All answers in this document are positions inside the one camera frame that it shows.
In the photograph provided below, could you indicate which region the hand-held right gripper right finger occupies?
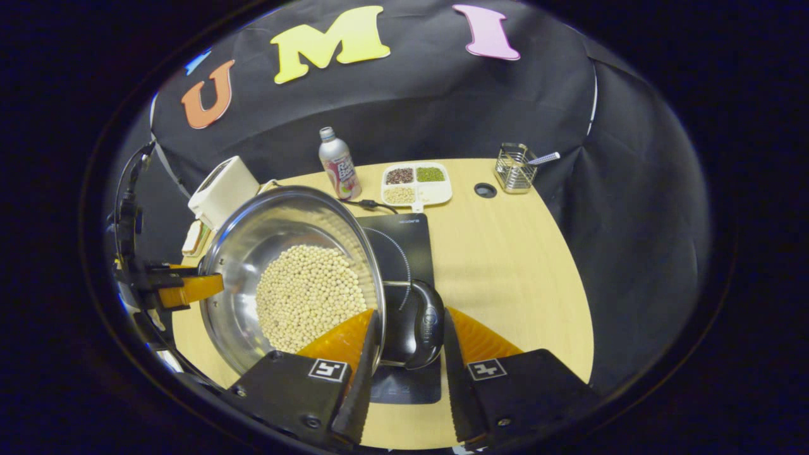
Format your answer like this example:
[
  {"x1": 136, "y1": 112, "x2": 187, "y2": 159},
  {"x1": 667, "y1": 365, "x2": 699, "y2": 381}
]
[{"x1": 442, "y1": 306, "x2": 601, "y2": 446}]

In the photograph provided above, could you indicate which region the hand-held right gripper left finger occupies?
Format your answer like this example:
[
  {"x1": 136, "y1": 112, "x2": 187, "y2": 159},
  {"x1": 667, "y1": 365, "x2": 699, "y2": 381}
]
[{"x1": 228, "y1": 308, "x2": 383, "y2": 446}]

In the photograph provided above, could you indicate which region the steel pot with black handles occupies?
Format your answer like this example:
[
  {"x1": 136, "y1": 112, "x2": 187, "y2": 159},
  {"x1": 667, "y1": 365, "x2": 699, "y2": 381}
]
[{"x1": 199, "y1": 185, "x2": 445, "y2": 377}]

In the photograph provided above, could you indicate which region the pile of soybeans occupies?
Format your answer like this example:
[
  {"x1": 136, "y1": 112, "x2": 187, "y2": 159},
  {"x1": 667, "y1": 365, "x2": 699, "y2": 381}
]
[{"x1": 255, "y1": 245, "x2": 368, "y2": 353}]

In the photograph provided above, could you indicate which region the black induction cooktop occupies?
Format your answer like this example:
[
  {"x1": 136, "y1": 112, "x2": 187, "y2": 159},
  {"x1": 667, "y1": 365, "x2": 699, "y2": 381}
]
[{"x1": 357, "y1": 213, "x2": 443, "y2": 405}]

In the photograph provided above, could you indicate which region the white sandwich tray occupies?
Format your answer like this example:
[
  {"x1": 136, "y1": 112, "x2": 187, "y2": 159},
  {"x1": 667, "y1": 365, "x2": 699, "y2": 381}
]
[{"x1": 181, "y1": 220, "x2": 213, "y2": 258}]

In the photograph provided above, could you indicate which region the white toaster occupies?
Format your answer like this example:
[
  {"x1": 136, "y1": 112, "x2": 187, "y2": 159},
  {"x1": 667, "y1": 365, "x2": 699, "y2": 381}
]
[{"x1": 188, "y1": 156, "x2": 261, "y2": 230}]

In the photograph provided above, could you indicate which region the aluminium drink bottle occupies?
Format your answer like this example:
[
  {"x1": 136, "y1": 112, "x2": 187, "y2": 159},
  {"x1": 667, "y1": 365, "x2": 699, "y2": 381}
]
[{"x1": 318, "y1": 126, "x2": 362, "y2": 201}]

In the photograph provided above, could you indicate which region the white divided tray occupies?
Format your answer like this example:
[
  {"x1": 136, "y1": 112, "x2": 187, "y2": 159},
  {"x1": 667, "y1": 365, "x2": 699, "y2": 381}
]
[{"x1": 381, "y1": 162, "x2": 453, "y2": 212}]

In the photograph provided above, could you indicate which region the black power cable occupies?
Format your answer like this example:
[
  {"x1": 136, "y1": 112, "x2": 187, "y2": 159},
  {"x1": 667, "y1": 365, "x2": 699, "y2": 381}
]
[{"x1": 344, "y1": 198, "x2": 399, "y2": 214}]

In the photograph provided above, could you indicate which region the wire utensil holder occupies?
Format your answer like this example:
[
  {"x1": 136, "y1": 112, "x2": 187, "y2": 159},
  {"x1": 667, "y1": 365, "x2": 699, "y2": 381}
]
[{"x1": 494, "y1": 143, "x2": 538, "y2": 193}]

